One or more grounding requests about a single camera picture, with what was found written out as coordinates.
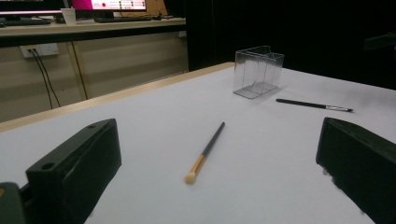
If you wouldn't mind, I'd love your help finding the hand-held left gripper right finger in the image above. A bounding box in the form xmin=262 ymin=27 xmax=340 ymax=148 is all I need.
xmin=316 ymin=117 xmax=396 ymax=224

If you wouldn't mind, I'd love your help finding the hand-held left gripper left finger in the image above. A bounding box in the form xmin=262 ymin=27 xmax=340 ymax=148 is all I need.
xmin=20 ymin=118 xmax=122 ymax=224

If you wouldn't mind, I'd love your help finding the thin black makeup brush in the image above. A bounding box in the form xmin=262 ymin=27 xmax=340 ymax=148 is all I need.
xmin=276 ymin=98 xmax=354 ymax=113

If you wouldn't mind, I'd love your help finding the clear plastic organizer box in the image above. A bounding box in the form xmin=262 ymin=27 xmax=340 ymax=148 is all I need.
xmin=233 ymin=45 xmax=285 ymax=100

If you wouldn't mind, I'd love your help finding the small gold-ferrule makeup brush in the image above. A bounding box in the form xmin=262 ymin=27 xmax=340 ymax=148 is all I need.
xmin=184 ymin=121 xmax=226 ymax=185

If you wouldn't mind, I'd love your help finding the white table cover board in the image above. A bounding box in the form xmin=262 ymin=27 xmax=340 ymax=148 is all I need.
xmin=0 ymin=65 xmax=396 ymax=224

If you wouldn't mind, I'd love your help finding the beige office desk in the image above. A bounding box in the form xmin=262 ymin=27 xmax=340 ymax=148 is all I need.
xmin=0 ymin=17 xmax=190 ymax=123

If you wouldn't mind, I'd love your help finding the black curtain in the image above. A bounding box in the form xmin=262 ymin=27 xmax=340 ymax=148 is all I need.
xmin=185 ymin=0 xmax=396 ymax=91

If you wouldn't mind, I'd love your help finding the white paper cup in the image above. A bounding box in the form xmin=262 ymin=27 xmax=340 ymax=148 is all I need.
xmin=60 ymin=7 xmax=78 ymax=26

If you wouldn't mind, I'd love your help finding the black keyboard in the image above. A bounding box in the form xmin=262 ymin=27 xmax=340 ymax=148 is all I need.
xmin=0 ymin=18 xmax=52 ymax=27
xmin=93 ymin=16 xmax=153 ymax=23

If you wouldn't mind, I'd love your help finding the monitor with pink screen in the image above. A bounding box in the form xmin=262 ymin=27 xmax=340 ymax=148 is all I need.
xmin=71 ymin=0 xmax=148 ymax=12

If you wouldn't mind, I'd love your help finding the dark computer monitor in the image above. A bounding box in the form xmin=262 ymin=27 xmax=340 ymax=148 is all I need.
xmin=0 ymin=0 xmax=68 ymax=17

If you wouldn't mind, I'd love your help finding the black wall cable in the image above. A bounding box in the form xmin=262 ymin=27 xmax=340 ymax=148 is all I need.
xmin=29 ymin=49 xmax=54 ymax=110
xmin=35 ymin=49 xmax=62 ymax=108

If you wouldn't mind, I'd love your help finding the white wall socket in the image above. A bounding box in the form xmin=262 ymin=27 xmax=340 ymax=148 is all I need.
xmin=20 ymin=43 xmax=60 ymax=59

